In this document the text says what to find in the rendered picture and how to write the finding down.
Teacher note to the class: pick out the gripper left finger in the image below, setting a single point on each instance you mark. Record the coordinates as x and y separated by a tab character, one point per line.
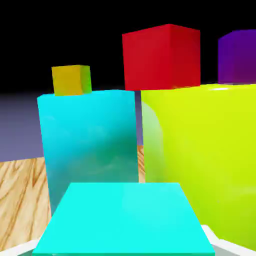
22	248

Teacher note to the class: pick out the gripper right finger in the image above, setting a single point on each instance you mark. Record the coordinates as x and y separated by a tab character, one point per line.
226	247

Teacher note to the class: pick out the small cyan cube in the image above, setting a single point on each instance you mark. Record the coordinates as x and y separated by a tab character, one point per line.
124	220

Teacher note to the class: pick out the small yellow cube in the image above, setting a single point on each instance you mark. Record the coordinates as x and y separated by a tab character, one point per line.
68	81

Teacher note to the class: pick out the small purple cube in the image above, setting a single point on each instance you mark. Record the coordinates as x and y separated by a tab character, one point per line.
238	58

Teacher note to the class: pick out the small red cube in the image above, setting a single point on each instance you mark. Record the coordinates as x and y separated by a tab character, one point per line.
160	60

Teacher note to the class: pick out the large yellow-green box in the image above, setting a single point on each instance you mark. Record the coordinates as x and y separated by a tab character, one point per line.
204	150

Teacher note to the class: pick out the large cyan box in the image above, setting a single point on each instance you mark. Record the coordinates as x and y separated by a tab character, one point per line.
88	136

